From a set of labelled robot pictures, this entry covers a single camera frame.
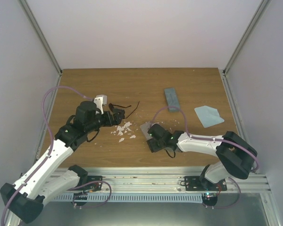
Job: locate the right aluminium frame post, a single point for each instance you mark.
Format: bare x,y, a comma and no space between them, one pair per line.
249,29

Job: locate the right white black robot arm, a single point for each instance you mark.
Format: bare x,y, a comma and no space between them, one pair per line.
236,156

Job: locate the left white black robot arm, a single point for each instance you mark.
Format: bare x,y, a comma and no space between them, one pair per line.
27,196

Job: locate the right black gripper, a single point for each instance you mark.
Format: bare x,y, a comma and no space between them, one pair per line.
153,147

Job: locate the aluminium frame post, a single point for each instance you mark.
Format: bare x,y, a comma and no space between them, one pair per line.
249,29
31,18

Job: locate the slotted grey cable duct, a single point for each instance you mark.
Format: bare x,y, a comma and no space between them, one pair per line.
119,197

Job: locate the blue cleaning cloth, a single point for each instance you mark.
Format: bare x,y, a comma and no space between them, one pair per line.
208,116

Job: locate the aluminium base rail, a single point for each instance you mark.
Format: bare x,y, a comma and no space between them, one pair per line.
163,179

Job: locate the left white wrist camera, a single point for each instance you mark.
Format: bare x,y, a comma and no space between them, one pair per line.
100,101

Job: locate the left aluminium frame post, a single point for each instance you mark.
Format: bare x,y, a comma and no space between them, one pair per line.
31,18

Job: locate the dark lens sunglasses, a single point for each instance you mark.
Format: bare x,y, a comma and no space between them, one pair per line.
122,109

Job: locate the blue green glasses case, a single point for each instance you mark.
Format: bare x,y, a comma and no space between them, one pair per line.
172,99

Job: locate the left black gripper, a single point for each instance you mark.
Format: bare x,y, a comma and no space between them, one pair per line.
116,120

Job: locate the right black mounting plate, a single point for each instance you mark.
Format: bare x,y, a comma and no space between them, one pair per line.
193,183

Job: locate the grey glasses case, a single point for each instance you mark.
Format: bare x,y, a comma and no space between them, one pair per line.
145,128

